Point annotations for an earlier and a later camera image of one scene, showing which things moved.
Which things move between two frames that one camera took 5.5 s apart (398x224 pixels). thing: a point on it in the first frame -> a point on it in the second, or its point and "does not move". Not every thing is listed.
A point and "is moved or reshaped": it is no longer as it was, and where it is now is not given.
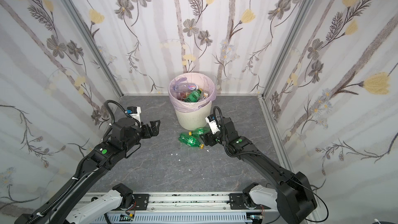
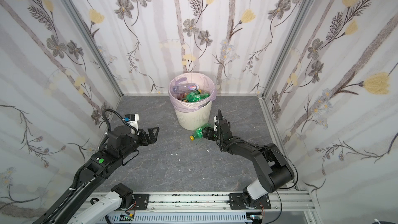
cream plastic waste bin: x=194 y=121 does not move
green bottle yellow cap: x=190 y=140 -> x=197 y=97
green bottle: x=200 y=131 is moved or reshaped
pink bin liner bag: x=204 y=82 does not move
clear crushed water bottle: x=184 y=87 does not move
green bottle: x=194 y=96 does not move
